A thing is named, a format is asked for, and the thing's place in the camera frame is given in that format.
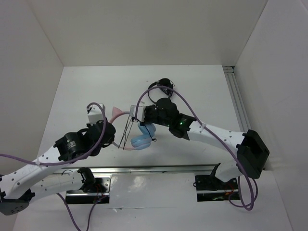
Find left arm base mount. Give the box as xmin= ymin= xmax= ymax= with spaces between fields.
xmin=65 ymin=174 xmax=111 ymax=205

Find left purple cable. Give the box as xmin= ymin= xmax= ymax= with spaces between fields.
xmin=0 ymin=103 xmax=109 ymax=231

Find pink blue cat-ear headphones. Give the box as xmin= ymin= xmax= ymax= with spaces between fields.
xmin=109 ymin=107 xmax=156 ymax=151

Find aluminium rail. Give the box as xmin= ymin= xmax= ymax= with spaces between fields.
xmin=222 ymin=66 xmax=251 ymax=132
xmin=52 ymin=164 xmax=222 ymax=175

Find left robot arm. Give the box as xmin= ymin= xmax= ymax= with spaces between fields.
xmin=0 ymin=120 xmax=116 ymax=216

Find thin black headphone cable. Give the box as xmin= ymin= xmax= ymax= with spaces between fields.
xmin=119 ymin=113 xmax=157 ymax=151

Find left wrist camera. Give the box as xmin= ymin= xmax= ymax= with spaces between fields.
xmin=87 ymin=105 xmax=103 ymax=124

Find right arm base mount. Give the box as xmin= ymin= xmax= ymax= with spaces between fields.
xmin=193 ymin=175 xmax=240 ymax=202

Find right side aluminium rail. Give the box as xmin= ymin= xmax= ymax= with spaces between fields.
xmin=222 ymin=66 xmax=251 ymax=132

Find front aluminium rail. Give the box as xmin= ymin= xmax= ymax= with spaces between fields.
xmin=52 ymin=164 xmax=222 ymax=175

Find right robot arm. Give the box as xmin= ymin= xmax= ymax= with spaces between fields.
xmin=141 ymin=98 xmax=270 ymax=189

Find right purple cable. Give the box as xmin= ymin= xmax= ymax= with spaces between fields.
xmin=135 ymin=86 xmax=257 ymax=210

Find purple cable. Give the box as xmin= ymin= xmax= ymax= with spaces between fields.
xmin=0 ymin=103 xmax=109 ymax=231
xmin=135 ymin=86 xmax=257 ymax=210

